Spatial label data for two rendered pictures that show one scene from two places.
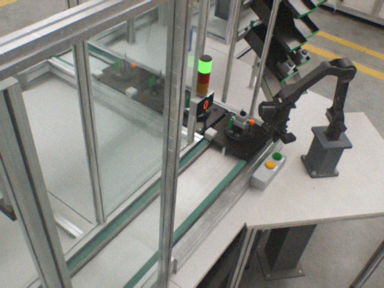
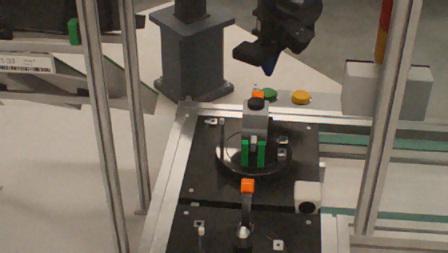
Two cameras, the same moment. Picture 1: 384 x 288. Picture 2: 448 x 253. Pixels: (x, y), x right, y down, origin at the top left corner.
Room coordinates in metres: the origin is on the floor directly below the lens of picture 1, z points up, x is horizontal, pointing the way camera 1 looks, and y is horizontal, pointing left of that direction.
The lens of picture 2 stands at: (1.87, 0.54, 1.67)
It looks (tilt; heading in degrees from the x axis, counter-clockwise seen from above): 37 degrees down; 245
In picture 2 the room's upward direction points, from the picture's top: straight up
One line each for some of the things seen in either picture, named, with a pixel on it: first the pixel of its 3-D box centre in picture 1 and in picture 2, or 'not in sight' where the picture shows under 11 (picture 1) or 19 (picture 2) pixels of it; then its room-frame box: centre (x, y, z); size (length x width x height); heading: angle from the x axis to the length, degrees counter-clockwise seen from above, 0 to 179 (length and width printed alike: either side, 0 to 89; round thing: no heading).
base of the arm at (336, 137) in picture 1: (333, 131); (190, 3); (1.42, -0.62, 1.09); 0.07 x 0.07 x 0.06; 14
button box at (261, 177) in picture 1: (268, 170); (299, 110); (1.28, -0.35, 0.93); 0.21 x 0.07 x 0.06; 149
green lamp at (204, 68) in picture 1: (204, 64); not in sight; (1.36, -0.01, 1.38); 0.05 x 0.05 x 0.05
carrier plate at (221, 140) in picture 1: (238, 134); (253, 161); (1.46, -0.21, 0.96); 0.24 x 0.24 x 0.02; 59
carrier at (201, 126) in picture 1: (195, 104); (242, 246); (1.60, 0.01, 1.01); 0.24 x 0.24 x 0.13; 59
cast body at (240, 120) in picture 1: (240, 117); (254, 121); (1.47, -0.20, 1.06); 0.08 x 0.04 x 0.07; 59
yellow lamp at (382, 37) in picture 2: (202, 86); (394, 43); (1.36, -0.01, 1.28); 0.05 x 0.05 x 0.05
